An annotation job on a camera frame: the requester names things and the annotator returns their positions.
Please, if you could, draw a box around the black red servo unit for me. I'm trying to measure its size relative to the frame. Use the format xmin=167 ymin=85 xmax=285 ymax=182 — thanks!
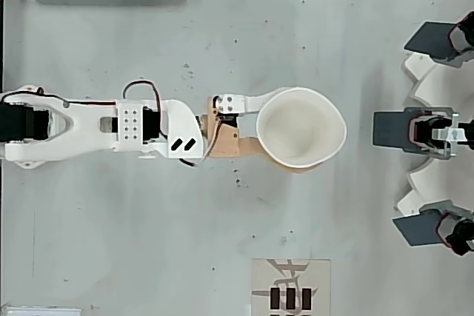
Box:
xmin=435 ymin=212 xmax=474 ymax=258
xmin=447 ymin=10 xmax=474 ymax=70
xmin=402 ymin=106 xmax=474 ymax=161

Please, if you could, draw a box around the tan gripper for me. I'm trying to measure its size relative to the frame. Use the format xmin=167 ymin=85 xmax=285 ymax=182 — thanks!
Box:
xmin=201 ymin=87 xmax=320 ymax=175

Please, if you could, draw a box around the red black arm cable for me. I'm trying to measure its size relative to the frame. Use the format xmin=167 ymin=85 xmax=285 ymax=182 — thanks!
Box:
xmin=122 ymin=79 xmax=164 ymax=139

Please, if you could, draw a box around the black paper cup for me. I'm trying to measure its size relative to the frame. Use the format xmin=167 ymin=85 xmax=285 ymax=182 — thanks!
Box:
xmin=256 ymin=87 xmax=348 ymax=170

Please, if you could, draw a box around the white dispenser carousel base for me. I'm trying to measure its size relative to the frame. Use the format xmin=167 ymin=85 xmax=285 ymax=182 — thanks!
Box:
xmin=393 ymin=51 xmax=474 ymax=218

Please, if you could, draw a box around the grey dispenser paddle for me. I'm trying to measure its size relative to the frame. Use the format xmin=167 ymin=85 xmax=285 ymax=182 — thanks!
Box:
xmin=392 ymin=212 xmax=445 ymax=248
xmin=403 ymin=21 xmax=460 ymax=62
xmin=373 ymin=110 xmax=413 ymax=149

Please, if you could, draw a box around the printed paper mat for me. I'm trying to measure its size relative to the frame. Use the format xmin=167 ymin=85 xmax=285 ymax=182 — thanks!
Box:
xmin=251 ymin=258 xmax=332 ymax=316

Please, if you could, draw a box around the gripper servo cable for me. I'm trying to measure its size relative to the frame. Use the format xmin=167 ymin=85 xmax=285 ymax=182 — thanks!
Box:
xmin=178 ymin=134 xmax=224 ymax=169

